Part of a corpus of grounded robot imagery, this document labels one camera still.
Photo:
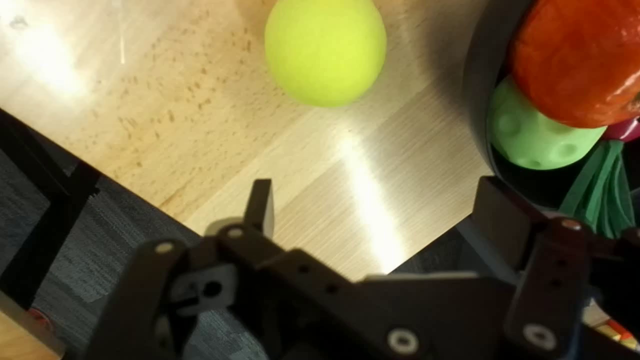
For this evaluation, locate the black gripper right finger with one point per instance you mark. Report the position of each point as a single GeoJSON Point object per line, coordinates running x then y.
{"type": "Point", "coordinates": [562, 264]}

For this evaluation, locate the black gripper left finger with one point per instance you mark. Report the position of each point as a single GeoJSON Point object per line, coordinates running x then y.
{"type": "Point", "coordinates": [291, 303]}

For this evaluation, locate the red orange toy pepper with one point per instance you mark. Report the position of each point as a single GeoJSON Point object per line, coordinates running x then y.
{"type": "Point", "coordinates": [579, 60]}

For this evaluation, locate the red toy radish with leaves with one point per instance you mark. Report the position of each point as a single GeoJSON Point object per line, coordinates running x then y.
{"type": "Point", "coordinates": [601, 194]}

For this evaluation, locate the light green dimpled toy ball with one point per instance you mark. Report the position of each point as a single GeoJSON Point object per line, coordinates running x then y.
{"type": "Point", "coordinates": [529, 139]}

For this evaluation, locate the black bowl near pepper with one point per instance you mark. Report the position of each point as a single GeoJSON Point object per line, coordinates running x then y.
{"type": "Point", "coordinates": [485, 68]}

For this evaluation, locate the yellow toy lemon ball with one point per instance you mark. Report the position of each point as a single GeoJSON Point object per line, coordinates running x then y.
{"type": "Point", "coordinates": [325, 53]}

